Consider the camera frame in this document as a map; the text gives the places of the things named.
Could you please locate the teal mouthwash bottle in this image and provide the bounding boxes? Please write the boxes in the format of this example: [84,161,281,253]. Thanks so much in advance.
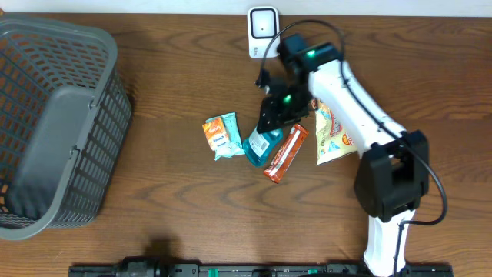
[242,128,283,167]

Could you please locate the yellow snack chip bag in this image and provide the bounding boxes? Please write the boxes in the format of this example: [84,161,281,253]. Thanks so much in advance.
[311,99,357,165]

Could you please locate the teal wet wipes pack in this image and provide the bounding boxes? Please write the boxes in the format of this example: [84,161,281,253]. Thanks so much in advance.
[205,112,245,161]

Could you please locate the red orange candy bar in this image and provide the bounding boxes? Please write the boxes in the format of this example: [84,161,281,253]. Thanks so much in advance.
[264,123,309,183]

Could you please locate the small orange tissue pack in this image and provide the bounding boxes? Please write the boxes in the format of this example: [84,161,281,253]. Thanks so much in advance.
[202,117,230,151]

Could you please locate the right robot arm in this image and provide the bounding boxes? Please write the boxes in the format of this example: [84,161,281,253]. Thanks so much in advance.
[257,34,429,276]

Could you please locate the white barcode scanner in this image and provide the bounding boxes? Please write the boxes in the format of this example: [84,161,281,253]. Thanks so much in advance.
[247,6,280,59]

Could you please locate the grey plastic shopping basket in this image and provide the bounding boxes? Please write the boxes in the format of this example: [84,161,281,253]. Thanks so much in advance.
[1,15,132,240]

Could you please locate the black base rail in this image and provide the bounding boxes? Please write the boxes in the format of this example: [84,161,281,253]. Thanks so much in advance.
[68,256,454,277]

